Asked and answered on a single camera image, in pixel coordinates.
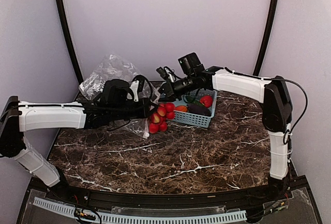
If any red apple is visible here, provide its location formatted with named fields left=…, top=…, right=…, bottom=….
left=200, top=95, right=213, bottom=108

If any clear zip top bag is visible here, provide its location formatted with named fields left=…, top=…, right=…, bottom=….
left=79, top=54, right=160, bottom=139

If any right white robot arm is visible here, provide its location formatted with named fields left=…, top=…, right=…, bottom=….
left=156, top=65, right=295, bottom=180

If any green cucumber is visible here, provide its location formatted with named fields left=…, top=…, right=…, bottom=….
left=183, top=95, right=204, bottom=106

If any orange persimmon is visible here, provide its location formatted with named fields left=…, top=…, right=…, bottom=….
left=175, top=105, right=188, bottom=112

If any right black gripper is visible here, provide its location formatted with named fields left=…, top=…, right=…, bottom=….
left=152, top=73, right=197, bottom=101

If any black frame post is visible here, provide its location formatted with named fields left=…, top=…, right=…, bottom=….
left=55, top=0, right=83, bottom=84
left=253, top=0, right=278, bottom=76

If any light blue plastic basket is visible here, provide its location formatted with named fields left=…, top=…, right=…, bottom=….
left=171, top=89, right=217, bottom=128

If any white slotted cable duct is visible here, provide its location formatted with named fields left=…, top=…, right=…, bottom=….
left=33, top=197, right=247, bottom=223

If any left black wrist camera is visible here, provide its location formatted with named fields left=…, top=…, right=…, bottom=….
left=101, top=79, right=134, bottom=103

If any red cherry bunch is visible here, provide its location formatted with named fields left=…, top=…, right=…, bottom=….
left=148, top=102, right=175, bottom=134

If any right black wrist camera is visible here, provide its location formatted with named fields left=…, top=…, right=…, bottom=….
left=178, top=52, right=205, bottom=76

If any purple eggplant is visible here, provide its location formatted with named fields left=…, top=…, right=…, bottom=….
left=187, top=104, right=212, bottom=117

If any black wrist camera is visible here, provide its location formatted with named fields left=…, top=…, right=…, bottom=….
left=178, top=52, right=205, bottom=76
left=101, top=79, right=134, bottom=103

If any black front rail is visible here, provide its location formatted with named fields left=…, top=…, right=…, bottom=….
left=43, top=182, right=293, bottom=209

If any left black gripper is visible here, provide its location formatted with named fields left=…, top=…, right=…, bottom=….
left=110, top=98, right=159, bottom=122

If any left black frame post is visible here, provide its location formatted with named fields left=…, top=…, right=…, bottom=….
left=55, top=0, right=83, bottom=84

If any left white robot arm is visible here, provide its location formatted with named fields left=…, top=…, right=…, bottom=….
left=1, top=75, right=157, bottom=201

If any right black frame post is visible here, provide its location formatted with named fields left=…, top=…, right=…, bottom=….
left=253, top=0, right=278, bottom=76

